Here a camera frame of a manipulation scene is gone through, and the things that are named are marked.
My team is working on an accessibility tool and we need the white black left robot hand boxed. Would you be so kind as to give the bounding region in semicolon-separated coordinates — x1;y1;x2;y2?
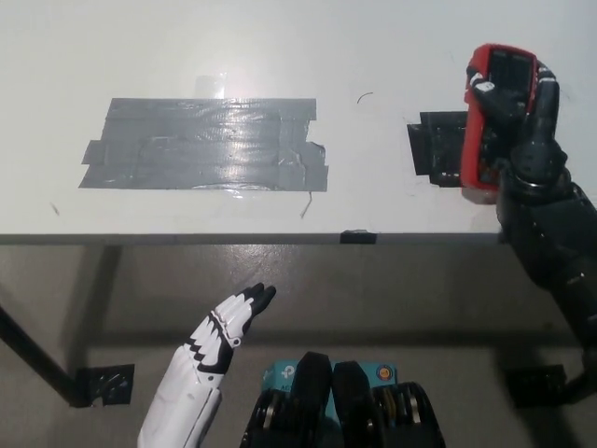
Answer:
137;283;277;448

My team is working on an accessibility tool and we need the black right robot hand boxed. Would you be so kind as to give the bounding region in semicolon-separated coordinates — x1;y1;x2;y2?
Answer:
467;64;570;188

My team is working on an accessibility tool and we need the red digital multimeter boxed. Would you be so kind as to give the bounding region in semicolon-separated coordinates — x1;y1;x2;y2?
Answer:
460;43;545;196

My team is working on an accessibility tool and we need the black teal robot torso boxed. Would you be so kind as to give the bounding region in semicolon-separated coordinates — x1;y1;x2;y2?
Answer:
238;350;444;448

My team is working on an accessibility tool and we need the black table leg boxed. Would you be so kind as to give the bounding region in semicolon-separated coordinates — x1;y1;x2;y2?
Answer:
0;302;80;408

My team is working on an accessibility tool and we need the small black tape strip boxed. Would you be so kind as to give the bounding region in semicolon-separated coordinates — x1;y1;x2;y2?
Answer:
339;228;378;245

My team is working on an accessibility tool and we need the grey duct tape patch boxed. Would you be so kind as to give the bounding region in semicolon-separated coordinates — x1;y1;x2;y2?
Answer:
76;96;329;192

